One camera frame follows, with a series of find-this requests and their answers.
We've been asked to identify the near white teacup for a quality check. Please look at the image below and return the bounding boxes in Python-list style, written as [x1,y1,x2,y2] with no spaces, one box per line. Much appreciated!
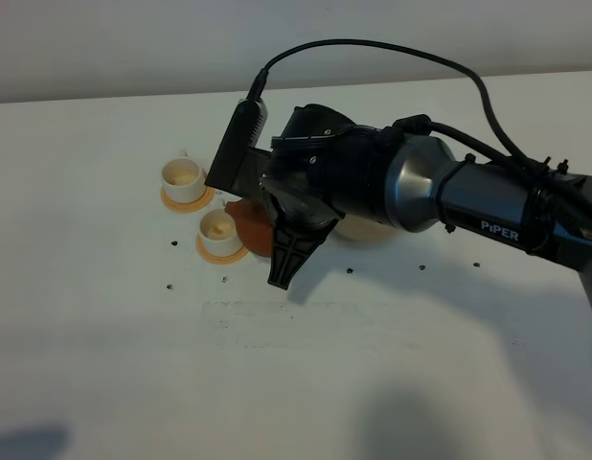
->
[198,208,239,240]

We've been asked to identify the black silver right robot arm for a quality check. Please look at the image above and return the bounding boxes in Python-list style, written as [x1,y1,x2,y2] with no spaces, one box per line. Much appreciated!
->
[260,104,592,308]

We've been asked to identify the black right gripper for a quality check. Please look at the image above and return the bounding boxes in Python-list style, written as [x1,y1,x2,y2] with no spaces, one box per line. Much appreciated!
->
[261,103,390,290]

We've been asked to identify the far orange saucer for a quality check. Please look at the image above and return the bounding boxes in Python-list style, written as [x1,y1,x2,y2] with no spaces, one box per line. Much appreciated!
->
[160,172,216,214]

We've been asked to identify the beige round teapot coaster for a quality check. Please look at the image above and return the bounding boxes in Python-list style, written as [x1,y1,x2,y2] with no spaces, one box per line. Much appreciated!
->
[333,215,398,243]

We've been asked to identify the orange saucer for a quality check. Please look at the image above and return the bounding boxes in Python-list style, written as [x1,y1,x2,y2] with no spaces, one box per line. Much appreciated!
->
[160,172,216,214]
[195,233,249,265]

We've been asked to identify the far white teacup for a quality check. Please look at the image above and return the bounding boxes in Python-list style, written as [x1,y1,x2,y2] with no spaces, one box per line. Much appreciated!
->
[161,150,205,203]

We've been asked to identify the white teacup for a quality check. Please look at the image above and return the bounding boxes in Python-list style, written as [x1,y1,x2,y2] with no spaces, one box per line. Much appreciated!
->
[161,150,205,203]
[198,208,239,240]

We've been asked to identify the black camera cable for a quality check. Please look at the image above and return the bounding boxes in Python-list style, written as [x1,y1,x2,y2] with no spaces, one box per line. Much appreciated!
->
[247,38,592,231]

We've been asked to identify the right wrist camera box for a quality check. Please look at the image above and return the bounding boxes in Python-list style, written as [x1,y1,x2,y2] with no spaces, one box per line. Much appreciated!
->
[205,99,271,200]

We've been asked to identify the brown clay teapot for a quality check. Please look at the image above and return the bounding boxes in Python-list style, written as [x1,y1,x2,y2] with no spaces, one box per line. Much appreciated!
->
[225,199,273,258]

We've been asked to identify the near orange saucer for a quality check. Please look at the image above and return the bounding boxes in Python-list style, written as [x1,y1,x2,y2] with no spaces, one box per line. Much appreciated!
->
[195,233,249,265]

